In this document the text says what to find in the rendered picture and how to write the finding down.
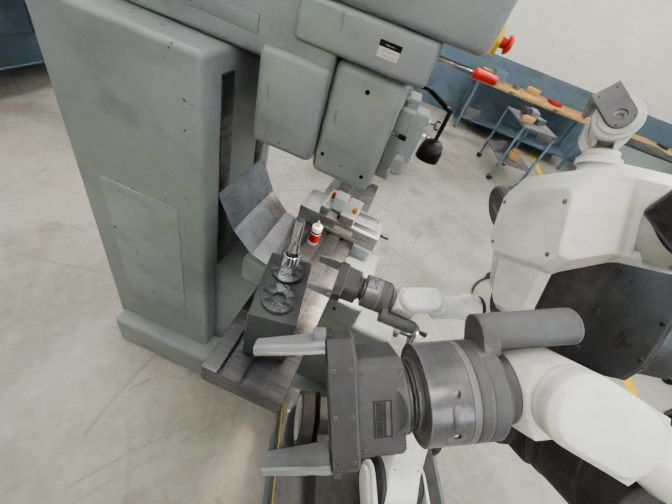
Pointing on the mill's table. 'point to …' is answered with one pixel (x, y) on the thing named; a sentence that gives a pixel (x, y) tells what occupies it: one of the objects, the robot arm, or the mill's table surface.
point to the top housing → (446, 19)
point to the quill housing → (357, 123)
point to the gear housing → (368, 40)
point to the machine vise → (319, 210)
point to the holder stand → (276, 303)
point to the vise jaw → (350, 212)
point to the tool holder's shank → (296, 236)
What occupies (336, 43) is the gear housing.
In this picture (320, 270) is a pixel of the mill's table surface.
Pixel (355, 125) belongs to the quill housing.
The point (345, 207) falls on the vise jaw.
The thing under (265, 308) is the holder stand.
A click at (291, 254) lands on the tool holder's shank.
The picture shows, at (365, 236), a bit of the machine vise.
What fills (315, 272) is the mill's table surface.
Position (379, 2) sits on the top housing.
